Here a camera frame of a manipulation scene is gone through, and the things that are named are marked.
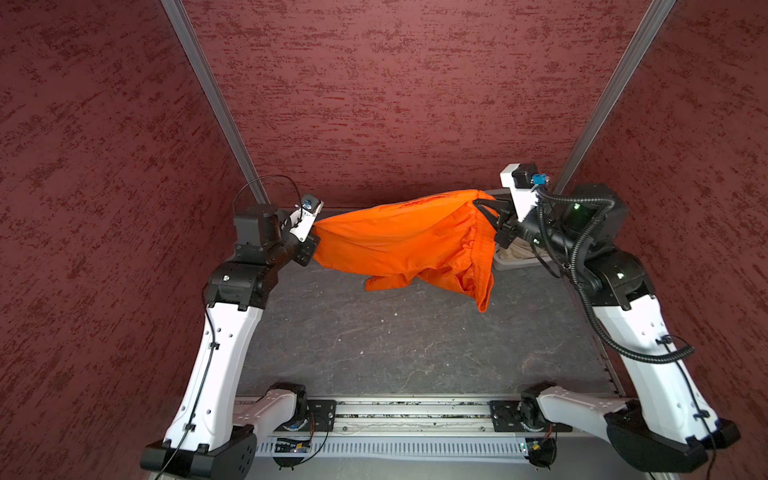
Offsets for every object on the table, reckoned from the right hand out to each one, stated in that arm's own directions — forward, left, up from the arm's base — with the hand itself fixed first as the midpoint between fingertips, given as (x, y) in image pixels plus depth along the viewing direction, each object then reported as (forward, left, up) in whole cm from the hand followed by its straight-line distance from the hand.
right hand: (475, 205), depth 57 cm
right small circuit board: (-36, -17, -48) cm, 62 cm away
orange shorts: (+3, +3, -14) cm, 14 cm away
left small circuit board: (-34, +43, -49) cm, 73 cm away
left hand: (+4, +36, -12) cm, 38 cm away
